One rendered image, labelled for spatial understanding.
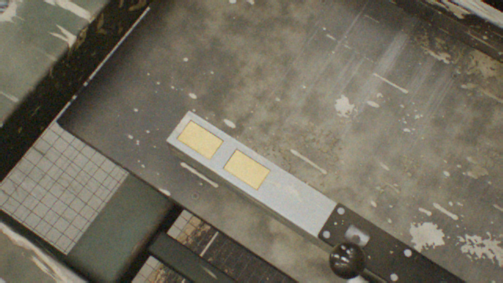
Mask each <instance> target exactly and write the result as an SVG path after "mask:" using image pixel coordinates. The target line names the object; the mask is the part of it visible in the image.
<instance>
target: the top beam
mask: <svg viewBox="0 0 503 283"><path fill-rule="evenodd" d="M154 1H155V0H16V1H15V2H14V3H13V4H12V5H11V6H10V7H9V8H8V9H7V10H6V11H5V12H4V13H3V14H2V15H1V16H0V184H1V183H2V181H3V180H4V179H6V177H7V176H8V175H9V174H10V172H11V170H12V169H14V167H15V166H16V165H17V164H18V162H19V161H20V160H21V159H22V158H23V156H24V155H25V154H26V153H27V151H28V150H29V149H30V148H31V147H32V146H33V145H34V143H35V142H36V141H37V140H38V139H39V137H40V136H41V135H42V134H43V132H44V131H45V130H46V129H47V127H48V126H49V125H50V124H51V123H52V122H53V121H54V120H55V118H56V117H57V116H58V115H59V113H60V112H61V111H62V110H63V108H64V107H65V106H66V105H67V104H68V102H69V101H70V100H71V99H72V97H73V96H74V95H75V93H76V92H77V91H78V90H79V88H80V87H82V86H83V85H84V83H85V82H86V81H87V80H88V79H89V78H90V77H91V76H92V75H93V73H94V72H95V71H96V70H97V68H98V67H99V66H100V65H101V63H102V62H103V61H104V60H105V58H106V57H107V56H108V55H109V54H110V53H111V52H112V51H113V49H114V48H115V47H116V46H117V44H118V43H119V42H120V41H121V39H122V38H123V36H124V35H125V34H126V33H127V32H128V31H129V30H130V28H131V27H132V26H133V25H134V23H135V22H136V21H137V20H138V18H139V17H140V16H141V15H142V14H143V12H144V11H145V10H146V9H147V8H148V7H149V6H150V5H151V4H152V3H153V2H154Z"/></svg>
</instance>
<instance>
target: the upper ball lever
mask: <svg viewBox="0 0 503 283"><path fill-rule="evenodd" d="M343 237H344V240H345V241H347V242H342V243H339V244H337V245H336V246H335V247H334V248H333V249H332V250H331V252H330V253H329V266H330V269H331V270H332V272H333V273H334V274H335V275H336V276H337V277H340V278H342V279H353V278H357V277H358V276H360V275H361V274H362V273H363V271H364V270H365V267H366V256H365V253H364V251H363V250H362V249H363V248H364V247H365V246H366V244H367V242H368V241H369V239H370V233H369V232H367V231H365V230H364V229H362V228H361V227H360V226H357V225H356V224H350V226H349V227H348V229H347V231H346V233H345V234H344V235H343Z"/></svg>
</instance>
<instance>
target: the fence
mask: <svg viewBox="0 0 503 283"><path fill-rule="evenodd" d="M191 121H192V122H193V123H195V124H196V125H198V126H199V127H202V128H203V129H205V130H206V131H207V132H209V133H211V134H213V135H214V136H215V137H217V138H220V139H221V140H223V143H222V145H221V146H220V147H218V149H217V151H216V152H215V154H214V155H213V156H212V158H211V159H210V160H209V159H207V158H206V157H204V156H202V155H201V154H199V153H198V152H196V151H195V150H193V149H191V148H190V147H188V146H187V145H185V144H184V143H182V142H181V141H179V140H178V137H179V136H180V135H181V133H182V132H183V131H184V129H185V128H186V127H187V126H188V124H189V123H190V122H191ZM167 144H168V148H169V150H170V152H172V153H173V154H175V155H176V156H178V157H180V158H181V159H183V160H184V161H186V162H187V163H189V164H191V165H192V166H194V167H195V168H196V169H198V171H200V172H202V173H203V174H205V175H206V176H208V177H209V178H211V179H213V180H214V181H216V182H217V183H218V184H221V185H222V186H225V187H226V188H227V189H229V190H230V191H232V192H233V193H235V194H236V195H238V196H239V197H241V198H243V199H244V200H246V201H247V202H248V203H250V204H252V205H254V206H255V207H257V208H258V209H259V210H261V211H263V212H265V213H266V214H268V215H269V216H270V217H272V218H273V219H276V220H277V221H278V222H280V223H281V224H283V225H284V226H287V227H288V228H290V229H291V230H293V231H295V232H296V233H297V234H299V235H301V237H303V238H304V239H306V240H307V241H309V242H310V243H311V244H314V245H315V246H317V247H318V248H320V249H321V250H322V251H324V252H326V253H328V254H329V253H330V252H331V250H332V249H333V248H332V247H330V246H329V245H327V244H326V243H325V242H323V241H321V240H319V239H318V233H319V231H320V229H321V228H322V227H323V225H324V223H325V221H326V220H327V218H328V217H329V215H330V214H331V212H332V210H333V208H334V207H335V206H336V203H335V202H334V201H332V200H330V199H329V198H328V197H326V196H324V195H322V194H321V193H319V192H318V191H316V190H315V189H313V188H311V187H309V186H308V185H307V184H305V183H304V182H301V181H300V180H299V179H297V178H295V177H294V176H292V175H290V174H289V173H288V172H286V171H283V169H281V168H280V167H278V166H277V165H275V164H273V163H272V162H270V161H269V160H267V159H266V158H264V157H263V156H260V155H259V154H258V153H256V152H254V151H253V150H251V149H250V148H248V147H247V146H245V145H243V144H241V143H240V142H239V141H237V140H236V139H234V138H232V137H230V136H229V135H228V134H226V133H224V132H223V131H221V130H219V129H217V128H216V127H213V126H212V125H211V124H209V123H207V122H206V121H204V120H203V119H201V118H200V117H198V116H196V115H195V114H193V113H191V112H190V111H188V113H187V114H186V115H185V117H184V118H183V119H182V121H181V122H180V124H179V125H178V126H177V127H176V128H175V130H174V131H173V133H172V134H171V136H170V137H169V138H168V139H167ZM236 150H239V151H240V152H242V153H243V154H244V155H246V156H248V157H250V158H251V159H253V160H254V161H256V162H257V163H259V164H261V165H263V166H264V167H265V168H267V169H269V171H270V173H269V174H268V175H267V177H266V179H265V180H264V182H263V183H262V185H261V186H260V187H259V189H258V190H255V189H253V188H252V187H250V186H249V185H247V184H246V183H244V182H242V181H241V180H240V179H238V178H236V177H235V176H233V175H232V174H230V173H229V172H227V171H225V169H224V167H225V166H226V164H227V163H228V161H229V160H230V158H231V157H232V155H233V154H234V153H235V152H236ZM361 275H362V276H363V277H366V278H367V279H369V280H370V281H371V282H373V283H387V282H386V281H384V280H383V279H381V278H380V277H378V276H376V275H375V274H373V273H372V272H370V271H369V270H367V269H365V270H364V271H363V273H362V274H361Z"/></svg>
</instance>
